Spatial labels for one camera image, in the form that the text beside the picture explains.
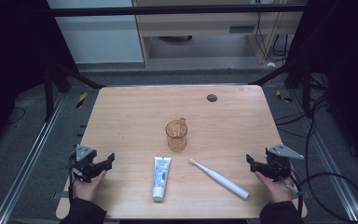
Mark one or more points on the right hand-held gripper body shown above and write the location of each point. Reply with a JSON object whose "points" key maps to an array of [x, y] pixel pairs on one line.
{"points": [[278, 163]]}

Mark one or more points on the aluminium floor rail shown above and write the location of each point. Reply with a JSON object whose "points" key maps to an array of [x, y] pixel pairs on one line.
{"points": [[28, 161], [329, 161]]}

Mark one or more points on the grey table grommet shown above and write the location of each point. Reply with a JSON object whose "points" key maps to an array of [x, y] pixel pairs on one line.
{"points": [[212, 98]]}

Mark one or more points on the white toothpaste tube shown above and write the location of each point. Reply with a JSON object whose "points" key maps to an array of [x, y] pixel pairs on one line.
{"points": [[161, 179]]}

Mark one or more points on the clear amber cup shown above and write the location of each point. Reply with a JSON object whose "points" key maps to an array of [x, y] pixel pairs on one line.
{"points": [[177, 137]]}

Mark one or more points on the black metal stand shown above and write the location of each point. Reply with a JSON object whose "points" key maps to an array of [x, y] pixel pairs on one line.
{"points": [[298, 77], [59, 81]]}

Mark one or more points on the black horizontal bar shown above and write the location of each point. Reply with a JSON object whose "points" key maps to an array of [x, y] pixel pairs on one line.
{"points": [[167, 10]]}

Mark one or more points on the person's left hand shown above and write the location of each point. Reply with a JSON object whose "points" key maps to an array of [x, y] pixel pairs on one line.
{"points": [[88, 188]]}

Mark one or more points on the yellow black tape strip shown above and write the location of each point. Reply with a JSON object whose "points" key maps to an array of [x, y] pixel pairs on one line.
{"points": [[283, 97], [81, 100]]}

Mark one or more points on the white electric toothbrush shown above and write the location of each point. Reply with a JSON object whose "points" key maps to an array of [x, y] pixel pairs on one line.
{"points": [[220, 179]]}

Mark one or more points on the light wooden desk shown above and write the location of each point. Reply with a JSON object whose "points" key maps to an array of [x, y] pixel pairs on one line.
{"points": [[199, 25]]}

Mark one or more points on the person's right hand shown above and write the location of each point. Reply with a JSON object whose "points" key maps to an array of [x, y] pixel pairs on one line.
{"points": [[275, 189]]}

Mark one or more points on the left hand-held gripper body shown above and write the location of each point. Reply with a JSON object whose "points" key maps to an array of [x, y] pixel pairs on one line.
{"points": [[84, 161]]}

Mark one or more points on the small white floor object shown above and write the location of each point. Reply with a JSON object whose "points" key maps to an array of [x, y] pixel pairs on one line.
{"points": [[271, 64]]}

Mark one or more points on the white cabinet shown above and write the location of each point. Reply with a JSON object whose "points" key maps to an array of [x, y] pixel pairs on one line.
{"points": [[99, 40]]}

